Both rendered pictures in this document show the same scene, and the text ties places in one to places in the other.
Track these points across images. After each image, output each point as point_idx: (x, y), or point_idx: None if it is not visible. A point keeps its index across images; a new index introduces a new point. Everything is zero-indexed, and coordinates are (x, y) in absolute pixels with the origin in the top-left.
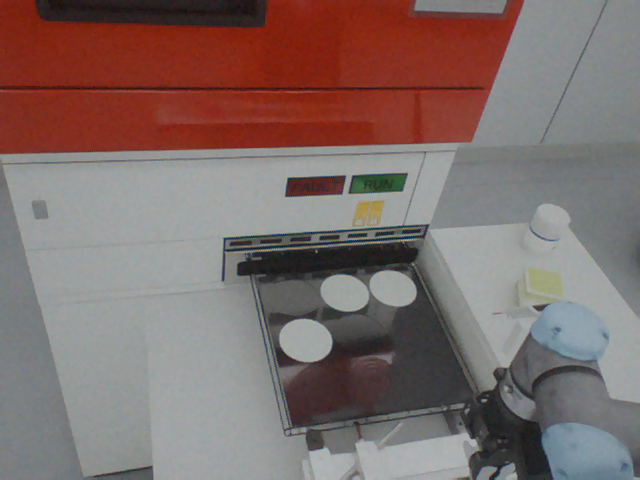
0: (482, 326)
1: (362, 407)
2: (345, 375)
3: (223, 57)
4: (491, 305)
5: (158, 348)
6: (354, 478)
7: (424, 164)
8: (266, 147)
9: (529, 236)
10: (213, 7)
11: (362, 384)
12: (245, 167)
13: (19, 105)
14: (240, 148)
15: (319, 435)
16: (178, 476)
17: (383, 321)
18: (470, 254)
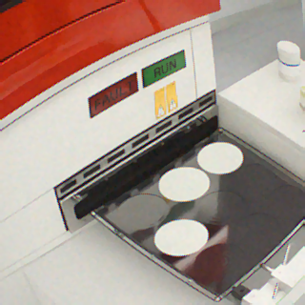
0: (301, 145)
1: (259, 253)
2: (233, 242)
3: (30, 20)
4: (296, 127)
5: (62, 299)
6: (279, 293)
7: (193, 38)
8: (71, 74)
9: (284, 68)
10: None
11: (249, 239)
12: (51, 107)
13: None
14: (51, 86)
15: (242, 286)
16: None
17: (233, 187)
18: (259, 98)
